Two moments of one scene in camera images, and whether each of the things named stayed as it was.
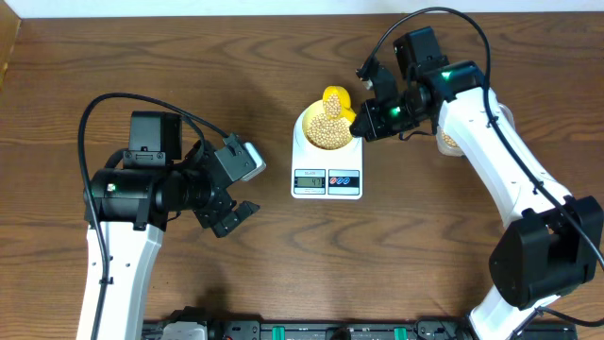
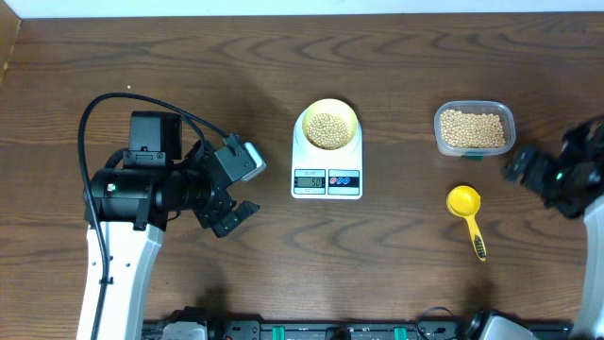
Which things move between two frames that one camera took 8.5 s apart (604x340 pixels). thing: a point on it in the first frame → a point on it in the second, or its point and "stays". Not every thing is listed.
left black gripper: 212,212 stays
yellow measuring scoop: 336,103 → 464,201
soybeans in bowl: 331,134 stays
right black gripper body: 392,117 → 545,177
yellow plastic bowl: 325,132 stays
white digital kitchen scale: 325,174 stays
